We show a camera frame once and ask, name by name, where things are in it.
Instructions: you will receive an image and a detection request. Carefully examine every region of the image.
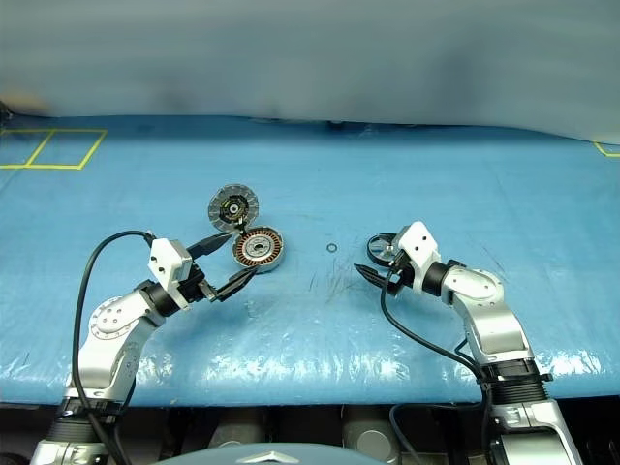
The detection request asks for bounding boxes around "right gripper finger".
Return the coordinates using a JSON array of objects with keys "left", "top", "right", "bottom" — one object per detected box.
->
[{"left": 355, "top": 263, "right": 391, "bottom": 288}]

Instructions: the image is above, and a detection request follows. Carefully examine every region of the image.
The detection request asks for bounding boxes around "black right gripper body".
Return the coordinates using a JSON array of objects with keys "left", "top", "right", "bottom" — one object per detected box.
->
[{"left": 386, "top": 251, "right": 419, "bottom": 297}]

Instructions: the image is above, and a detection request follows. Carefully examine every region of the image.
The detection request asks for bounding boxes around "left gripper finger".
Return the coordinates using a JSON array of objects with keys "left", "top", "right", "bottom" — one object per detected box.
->
[
  {"left": 207, "top": 268, "right": 258, "bottom": 302},
  {"left": 190, "top": 232, "right": 233, "bottom": 261}
]

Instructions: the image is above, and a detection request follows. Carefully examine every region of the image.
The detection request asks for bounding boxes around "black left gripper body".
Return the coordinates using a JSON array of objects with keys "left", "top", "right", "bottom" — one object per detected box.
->
[{"left": 179, "top": 269, "right": 220, "bottom": 305}]

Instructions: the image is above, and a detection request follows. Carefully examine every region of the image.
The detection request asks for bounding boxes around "silver motor cover plate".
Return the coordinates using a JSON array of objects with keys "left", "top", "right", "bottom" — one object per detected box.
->
[{"left": 206, "top": 184, "right": 262, "bottom": 230}]

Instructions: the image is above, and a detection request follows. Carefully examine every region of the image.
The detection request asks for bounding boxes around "motor stator with copper windings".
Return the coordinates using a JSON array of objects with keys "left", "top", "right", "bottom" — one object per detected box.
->
[{"left": 231, "top": 226, "right": 286, "bottom": 274}]

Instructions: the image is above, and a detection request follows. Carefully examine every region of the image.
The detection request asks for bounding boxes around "silver rounded housing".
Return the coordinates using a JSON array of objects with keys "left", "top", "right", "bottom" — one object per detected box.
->
[{"left": 341, "top": 405, "right": 403, "bottom": 465}]

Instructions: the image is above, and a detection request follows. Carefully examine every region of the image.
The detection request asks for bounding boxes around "grey robot torso shell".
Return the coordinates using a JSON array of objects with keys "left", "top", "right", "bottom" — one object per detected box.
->
[{"left": 162, "top": 440, "right": 362, "bottom": 465}]

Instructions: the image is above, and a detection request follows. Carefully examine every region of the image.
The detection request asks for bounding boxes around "black motor rotor ring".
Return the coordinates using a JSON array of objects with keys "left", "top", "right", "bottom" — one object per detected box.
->
[{"left": 365, "top": 232, "right": 404, "bottom": 266}]

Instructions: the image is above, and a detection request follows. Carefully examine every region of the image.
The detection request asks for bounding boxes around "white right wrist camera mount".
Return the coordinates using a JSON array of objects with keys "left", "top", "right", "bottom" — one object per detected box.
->
[{"left": 395, "top": 221, "right": 441, "bottom": 295}]

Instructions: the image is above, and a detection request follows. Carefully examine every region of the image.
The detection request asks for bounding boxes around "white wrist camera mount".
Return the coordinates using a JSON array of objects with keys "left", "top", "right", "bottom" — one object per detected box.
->
[
  {"left": 395, "top": 221, "right": 441, "bottom": 295},
  {"left": 147, "top": 236, "right": 195, "bottom": 310}
]

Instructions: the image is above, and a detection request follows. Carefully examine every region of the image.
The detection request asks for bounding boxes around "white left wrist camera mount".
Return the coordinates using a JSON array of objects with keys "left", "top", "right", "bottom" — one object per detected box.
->
[{"left": 147, "top": 236, "right": 195, "bottom": 310}]

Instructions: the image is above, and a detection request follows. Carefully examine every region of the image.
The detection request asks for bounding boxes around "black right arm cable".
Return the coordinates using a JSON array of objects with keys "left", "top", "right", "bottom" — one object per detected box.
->
[{"left": 380, "top": 270, "right": 495, "bottom": 465}]

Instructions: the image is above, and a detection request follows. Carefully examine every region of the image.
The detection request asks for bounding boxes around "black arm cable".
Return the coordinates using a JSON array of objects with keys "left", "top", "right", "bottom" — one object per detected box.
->
[
  {"left": 71, "top": 231, "right": 156, "bottom": 465},
  {"left": 380, "top": 270, "right": 495, "bottom": 465}
]

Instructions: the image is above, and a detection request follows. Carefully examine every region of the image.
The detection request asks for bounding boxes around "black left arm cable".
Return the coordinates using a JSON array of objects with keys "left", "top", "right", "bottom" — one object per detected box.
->
[{"left": 71, "top": 231, "right": 156, "bottom": 465}]

